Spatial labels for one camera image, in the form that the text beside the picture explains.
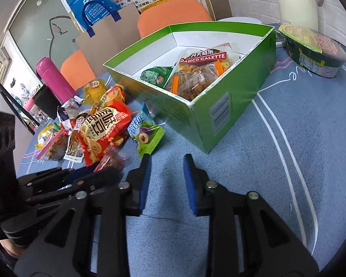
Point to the clear candy bag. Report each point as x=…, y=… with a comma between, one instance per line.
x=111, y=160

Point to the large orange chair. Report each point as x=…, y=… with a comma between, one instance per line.
x=173, y=14

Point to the yellow jelly packet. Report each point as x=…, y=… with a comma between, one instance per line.
x=93, y=92

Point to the green cardboard box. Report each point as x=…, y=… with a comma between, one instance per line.
x=233, y=98

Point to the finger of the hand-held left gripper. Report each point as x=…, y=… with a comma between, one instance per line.
x=98, y=177
x=46, y=177

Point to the green snack packet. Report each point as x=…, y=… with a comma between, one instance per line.
x=154, y=76

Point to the clear bottle with pink lid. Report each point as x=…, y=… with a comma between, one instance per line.
x=31, y=111

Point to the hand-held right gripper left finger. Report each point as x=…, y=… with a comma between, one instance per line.
x=142, y=179

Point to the clear orange-striped biscuit packet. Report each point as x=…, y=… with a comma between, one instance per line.
x=199, y=78

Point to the cream thermal jug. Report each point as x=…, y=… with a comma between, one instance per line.
x=297, y=3

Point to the blue tote bag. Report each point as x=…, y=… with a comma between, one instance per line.
x=89, y=3

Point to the large red snack packet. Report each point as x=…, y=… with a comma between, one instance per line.
x=103, y=132

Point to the green instant noodle bowl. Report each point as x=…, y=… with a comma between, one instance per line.
x=311, y=52

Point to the clear pink-edged pastry packet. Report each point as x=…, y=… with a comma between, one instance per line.
x=56, y=148

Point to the small white brown snack packet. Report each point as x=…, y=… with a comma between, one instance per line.
x=73, y=150

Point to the black cup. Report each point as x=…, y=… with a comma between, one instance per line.
x=46, y=101

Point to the white vented unit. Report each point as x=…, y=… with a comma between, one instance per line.
x=0, y=62

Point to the orange chips packet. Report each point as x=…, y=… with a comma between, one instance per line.
x=114, y=93

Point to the green and blue plum packet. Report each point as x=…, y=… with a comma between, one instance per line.
x=144, y=134

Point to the small orange chair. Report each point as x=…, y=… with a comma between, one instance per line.
x=76, y=69

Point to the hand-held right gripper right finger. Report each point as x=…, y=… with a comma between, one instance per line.
x=190, y=184

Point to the yellow snack packet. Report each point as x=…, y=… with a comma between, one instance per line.
x=44, y=134

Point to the pink thermos bottle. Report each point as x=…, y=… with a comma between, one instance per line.
x=53, y=78

